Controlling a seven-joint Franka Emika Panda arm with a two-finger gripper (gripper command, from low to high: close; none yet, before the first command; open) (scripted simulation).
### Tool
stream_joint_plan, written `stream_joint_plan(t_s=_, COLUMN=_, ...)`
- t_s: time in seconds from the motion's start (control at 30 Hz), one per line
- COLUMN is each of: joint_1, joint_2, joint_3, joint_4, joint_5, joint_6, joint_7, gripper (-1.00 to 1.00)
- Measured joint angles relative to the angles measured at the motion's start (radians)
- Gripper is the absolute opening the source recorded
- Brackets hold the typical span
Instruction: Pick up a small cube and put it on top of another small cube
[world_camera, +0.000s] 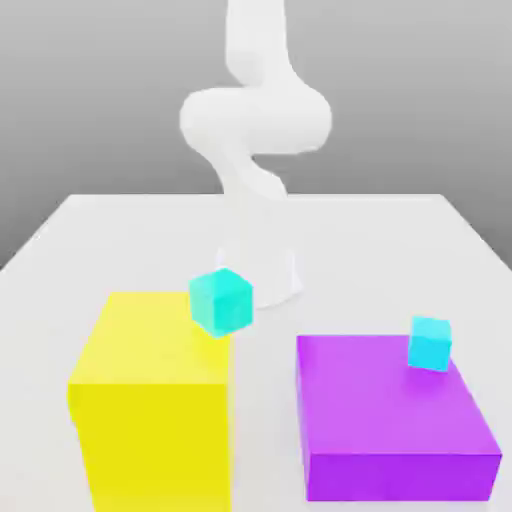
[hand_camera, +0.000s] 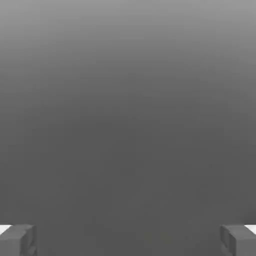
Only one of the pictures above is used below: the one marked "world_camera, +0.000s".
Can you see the small turquoise cube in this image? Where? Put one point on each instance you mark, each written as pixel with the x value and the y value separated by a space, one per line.
pixel 220 302

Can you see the small sky blue cube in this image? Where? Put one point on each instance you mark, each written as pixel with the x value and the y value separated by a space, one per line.
pixel 429 345

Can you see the large yellow box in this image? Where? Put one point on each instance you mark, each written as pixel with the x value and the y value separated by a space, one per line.
pixel 152 420

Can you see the large purple box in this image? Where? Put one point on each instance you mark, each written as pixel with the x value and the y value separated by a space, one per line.
pixel 392 416

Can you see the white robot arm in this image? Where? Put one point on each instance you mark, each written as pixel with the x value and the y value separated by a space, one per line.
pixel 256 120

